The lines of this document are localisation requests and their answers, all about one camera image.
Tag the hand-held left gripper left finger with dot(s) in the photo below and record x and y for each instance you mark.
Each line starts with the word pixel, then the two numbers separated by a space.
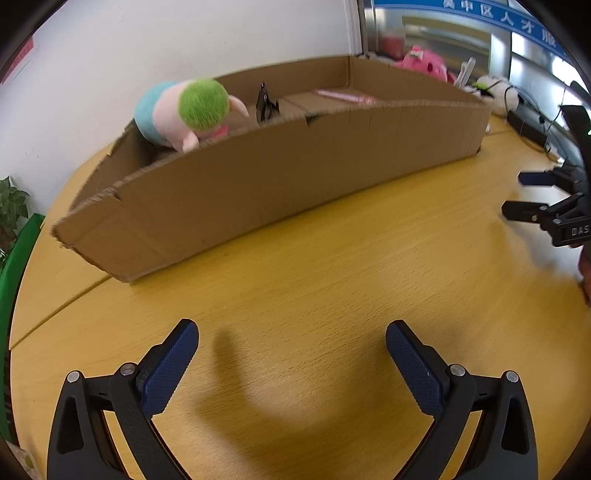
pixel 168 369

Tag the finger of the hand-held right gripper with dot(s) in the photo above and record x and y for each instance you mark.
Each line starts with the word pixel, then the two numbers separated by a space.
pixel 519 211
pixel 527 178

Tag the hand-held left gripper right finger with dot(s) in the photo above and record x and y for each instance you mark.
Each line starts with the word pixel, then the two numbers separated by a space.
pixel 411 364

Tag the brown cardboard box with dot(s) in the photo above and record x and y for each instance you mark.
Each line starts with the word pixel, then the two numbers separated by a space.
pixel 277 175

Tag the black power adapter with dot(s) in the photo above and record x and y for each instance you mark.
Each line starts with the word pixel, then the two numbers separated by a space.
pixel 526 129

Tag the white plush toy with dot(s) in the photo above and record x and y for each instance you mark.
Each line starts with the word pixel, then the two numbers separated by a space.
pixel 491 83

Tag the glass partition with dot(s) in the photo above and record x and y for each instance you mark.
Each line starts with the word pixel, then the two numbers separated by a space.
pixel 521 60

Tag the clear plastic holder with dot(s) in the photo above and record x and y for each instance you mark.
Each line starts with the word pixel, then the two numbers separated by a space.
pixel 465 71

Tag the pink plush toy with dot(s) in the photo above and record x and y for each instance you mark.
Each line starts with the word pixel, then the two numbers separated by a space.
pixel 425 62

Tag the blue banner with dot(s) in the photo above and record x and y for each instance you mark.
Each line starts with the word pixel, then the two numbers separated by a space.
pixel 461 11

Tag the green bin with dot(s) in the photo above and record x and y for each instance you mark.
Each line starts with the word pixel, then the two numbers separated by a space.
pixel 18 263

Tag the green potted plant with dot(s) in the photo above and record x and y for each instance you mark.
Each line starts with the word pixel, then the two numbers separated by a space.
pixel 9 207

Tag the pig plush toy green hair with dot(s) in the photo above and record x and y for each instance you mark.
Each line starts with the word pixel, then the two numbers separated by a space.
pixel 166 110

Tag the black sunglasses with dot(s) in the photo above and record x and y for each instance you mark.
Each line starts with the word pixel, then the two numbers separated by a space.
pixel 264 108

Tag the red wall sign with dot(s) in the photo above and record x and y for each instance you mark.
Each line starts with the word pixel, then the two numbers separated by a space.
pixel 21 57

